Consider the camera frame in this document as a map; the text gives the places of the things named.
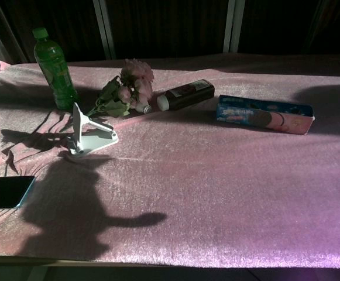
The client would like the green plastic bottle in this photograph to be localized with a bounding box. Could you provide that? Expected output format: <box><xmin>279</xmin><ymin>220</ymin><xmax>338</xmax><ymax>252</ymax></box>
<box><xmin>32</xmin><ymin>27</ymin><xmax>79</xmax><ymax>111</ymax></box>

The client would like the white phone stand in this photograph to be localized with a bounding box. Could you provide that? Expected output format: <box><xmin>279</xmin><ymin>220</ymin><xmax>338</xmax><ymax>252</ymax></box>
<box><xmin>66</xmin><ymin>102</ymin><xmax>120</xmax><ymax>156</ymax></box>

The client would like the pink artificial flower bouquet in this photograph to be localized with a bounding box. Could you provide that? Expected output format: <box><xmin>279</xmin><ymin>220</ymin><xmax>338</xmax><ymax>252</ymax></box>
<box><xmin>86</xmin><ymin>58</ymin><xmax>155</xmax><ymax>119</ymax></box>

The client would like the white window frame post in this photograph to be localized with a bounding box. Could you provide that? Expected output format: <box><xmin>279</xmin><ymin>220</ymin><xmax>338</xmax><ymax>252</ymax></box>
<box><xmin>92</xmin><ymin>0</ymin><xmax>117</xmax><ymax>60</ymax></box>
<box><xmin>222</xmin><ymin>0</ymin><xmax>246</xmax><ymax>53</ymax></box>

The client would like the smartphone with blue case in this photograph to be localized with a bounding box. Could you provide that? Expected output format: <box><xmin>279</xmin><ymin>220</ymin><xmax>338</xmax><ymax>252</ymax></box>
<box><xmin>0</xmin><ymin>175</ymin><xmax>36</xmax><ymax>210</ymax></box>

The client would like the pink plush tablecloth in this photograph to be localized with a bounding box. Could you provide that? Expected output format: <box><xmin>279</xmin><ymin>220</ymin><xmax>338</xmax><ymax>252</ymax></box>
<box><xmin>0</xmin><ymin>53</ymin><xmax>340</xmax><ymax>269</ymax></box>

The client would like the dark bottle with white cap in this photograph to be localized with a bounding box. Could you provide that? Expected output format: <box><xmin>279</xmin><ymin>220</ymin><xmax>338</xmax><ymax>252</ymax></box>
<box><xmin>156</xmin><ymin>79</ymin><xmax>215</xmax><ymax>112</ymax></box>

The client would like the blue and pink cookie box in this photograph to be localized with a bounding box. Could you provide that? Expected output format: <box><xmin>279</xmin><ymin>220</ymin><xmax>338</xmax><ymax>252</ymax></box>
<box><xmin>215</xmin><ymin>94</ymin><xmax>316</xmax><ymax>136</ymax></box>

